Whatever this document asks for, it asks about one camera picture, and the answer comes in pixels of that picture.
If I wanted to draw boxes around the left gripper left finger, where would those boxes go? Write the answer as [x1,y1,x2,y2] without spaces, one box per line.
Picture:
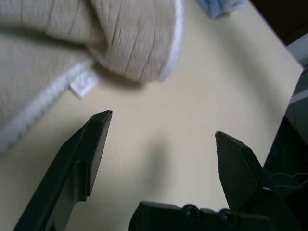
[13,110,113,231]

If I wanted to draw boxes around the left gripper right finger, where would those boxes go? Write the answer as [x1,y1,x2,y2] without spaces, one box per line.
[215,130,301,231]

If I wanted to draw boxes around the beige towel with white trim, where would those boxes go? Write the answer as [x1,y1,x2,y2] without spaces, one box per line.
[0,0,185,154]

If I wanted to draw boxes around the blue folded towel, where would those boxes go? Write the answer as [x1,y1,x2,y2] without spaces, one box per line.
[196,0,244,19]

